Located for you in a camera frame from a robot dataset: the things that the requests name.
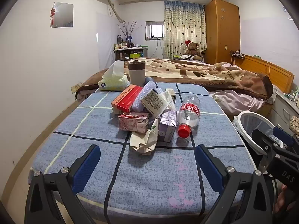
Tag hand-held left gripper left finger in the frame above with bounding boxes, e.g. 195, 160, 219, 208
24, 144, 101, 224

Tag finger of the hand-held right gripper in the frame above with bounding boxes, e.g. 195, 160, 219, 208
252, 129, 284, 155
272, 126, 299, 154

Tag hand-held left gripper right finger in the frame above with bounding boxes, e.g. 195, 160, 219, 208
195, 144, 274, 224

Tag white mesh trash bin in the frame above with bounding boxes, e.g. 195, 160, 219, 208
232, 111, 284, 155

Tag clear plastic bottle red cap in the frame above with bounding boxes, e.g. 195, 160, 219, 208
177, 94, 201, 138

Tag purple drink carton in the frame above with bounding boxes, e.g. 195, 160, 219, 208
158, 111, 178, 143

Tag white paper bag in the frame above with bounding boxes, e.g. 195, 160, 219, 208
130, 118, 159, 155

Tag pink drink carton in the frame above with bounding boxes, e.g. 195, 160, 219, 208
118, 112, 150, 133

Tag white plastic wrapper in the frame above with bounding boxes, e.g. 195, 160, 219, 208
161, 91, 177, 116

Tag orange medicine box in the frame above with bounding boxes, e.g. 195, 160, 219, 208
111, 84, 143, 114

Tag white labelled package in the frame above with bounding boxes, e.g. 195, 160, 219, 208
140, 89, 167, 117

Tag white foam fruit net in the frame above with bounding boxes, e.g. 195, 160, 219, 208
132, 80, 164, 112

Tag person's right hand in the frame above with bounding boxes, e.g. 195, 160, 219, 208
273, 185, 292, 217

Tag floral quilted cloth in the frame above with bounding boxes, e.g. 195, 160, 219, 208
289, 115, 299, 136

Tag grey nightstand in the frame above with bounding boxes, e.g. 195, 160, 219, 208
269, 91, 299, 136

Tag pink bed sheet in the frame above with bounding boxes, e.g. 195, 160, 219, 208
209, 62, 272, 116

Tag blue plaid tablecloth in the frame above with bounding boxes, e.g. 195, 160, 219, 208
28, 82, 257, 215

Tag wooden headboard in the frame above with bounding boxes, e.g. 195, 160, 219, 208
234, 55, 295, 94

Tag yellow tissue pack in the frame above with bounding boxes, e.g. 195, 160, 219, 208
98, 60, 129, 92

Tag power strip with chargers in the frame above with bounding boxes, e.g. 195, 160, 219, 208
230, 50, 246, 59

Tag brown printed blanket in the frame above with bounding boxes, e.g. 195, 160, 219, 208
76, 57, 274, 99

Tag white brown tumbler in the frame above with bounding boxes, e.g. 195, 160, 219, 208
128, 59, 146, 87

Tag wooden wardrobe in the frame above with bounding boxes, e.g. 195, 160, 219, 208
204, 0, 241, 64

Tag brown teddy bear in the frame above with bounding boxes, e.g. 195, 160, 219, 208
184, 40, 203, 61

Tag cluttered side shelf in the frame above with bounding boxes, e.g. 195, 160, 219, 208
113, 47, 149, 62

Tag vase with dry branches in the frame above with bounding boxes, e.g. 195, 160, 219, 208
117, 21, 143, 43

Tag heart print curtain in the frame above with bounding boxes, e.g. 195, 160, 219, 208
163, 0, 207, 60

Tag barred window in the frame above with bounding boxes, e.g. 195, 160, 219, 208
145, 21, 164, 41

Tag air conditioner pipe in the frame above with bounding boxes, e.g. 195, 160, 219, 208
106, 0, 125, 24

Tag red knot ornament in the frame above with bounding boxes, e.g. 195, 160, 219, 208
50, 2, 56, 26

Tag wall mirror panel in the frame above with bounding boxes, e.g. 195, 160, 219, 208
51, 2, 74, 28

